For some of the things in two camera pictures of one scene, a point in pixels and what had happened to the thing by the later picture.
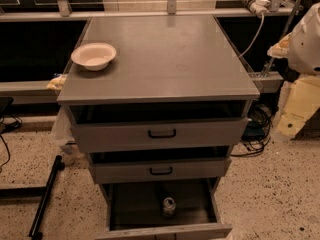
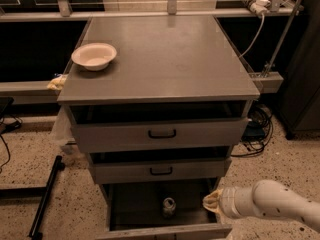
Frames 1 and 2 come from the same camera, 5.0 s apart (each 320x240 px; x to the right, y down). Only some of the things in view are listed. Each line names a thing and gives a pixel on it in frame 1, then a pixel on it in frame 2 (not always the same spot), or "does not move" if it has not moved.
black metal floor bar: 59,165 does not move
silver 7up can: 169,207 does not move
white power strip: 258,4 does not move
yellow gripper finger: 280,49 -> 235,202
